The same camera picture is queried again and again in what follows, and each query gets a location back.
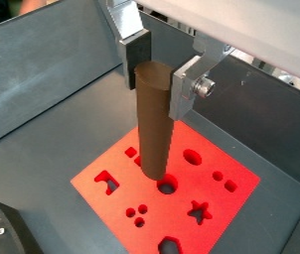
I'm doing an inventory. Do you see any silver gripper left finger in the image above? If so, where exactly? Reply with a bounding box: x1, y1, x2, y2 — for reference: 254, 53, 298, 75
104, 0, 152, 89

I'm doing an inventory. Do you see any red shape-sorting board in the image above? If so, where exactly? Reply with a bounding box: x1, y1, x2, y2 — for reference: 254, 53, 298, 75
73, 121, 260, 254

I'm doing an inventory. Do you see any black curved part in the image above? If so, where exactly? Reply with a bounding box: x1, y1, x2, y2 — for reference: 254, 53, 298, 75
0, 202, 45, 254

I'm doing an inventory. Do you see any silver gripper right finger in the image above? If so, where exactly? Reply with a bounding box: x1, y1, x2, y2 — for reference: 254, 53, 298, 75
169, 34, 235, 120

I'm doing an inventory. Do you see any brown oval rod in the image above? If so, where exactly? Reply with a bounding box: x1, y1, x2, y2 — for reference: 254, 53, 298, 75
136, 62, 175, 181

